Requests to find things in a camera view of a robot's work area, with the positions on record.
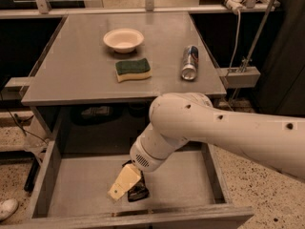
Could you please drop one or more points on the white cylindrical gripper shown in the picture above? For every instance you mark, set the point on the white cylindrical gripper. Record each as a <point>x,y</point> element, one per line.
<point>142,158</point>

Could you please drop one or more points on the black rxbar chocolate bar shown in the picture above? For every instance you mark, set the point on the black rxbar chocolate bar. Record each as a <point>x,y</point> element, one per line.
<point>138,191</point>

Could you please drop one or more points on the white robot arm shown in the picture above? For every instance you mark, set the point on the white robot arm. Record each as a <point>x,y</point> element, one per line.
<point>274,141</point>

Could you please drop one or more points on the grey open top drawer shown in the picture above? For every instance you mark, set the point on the grey open top drawer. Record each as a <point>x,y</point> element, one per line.
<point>81,164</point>

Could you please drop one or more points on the green yellow sponge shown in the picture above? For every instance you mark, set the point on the green yellow sponge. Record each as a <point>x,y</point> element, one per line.
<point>133,70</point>

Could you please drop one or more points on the white shoe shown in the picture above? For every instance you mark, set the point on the white shoe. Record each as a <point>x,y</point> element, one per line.
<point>8,208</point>

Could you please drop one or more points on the silver blue drink can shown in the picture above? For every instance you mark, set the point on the silver blue drink can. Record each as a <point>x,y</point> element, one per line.
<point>189,63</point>

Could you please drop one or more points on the white paper bowl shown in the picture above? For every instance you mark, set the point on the white paper bowl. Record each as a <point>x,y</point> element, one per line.
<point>123,40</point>

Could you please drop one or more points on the grey metal bracket block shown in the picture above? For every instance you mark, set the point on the grey metal bracket block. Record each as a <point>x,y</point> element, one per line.
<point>235,78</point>

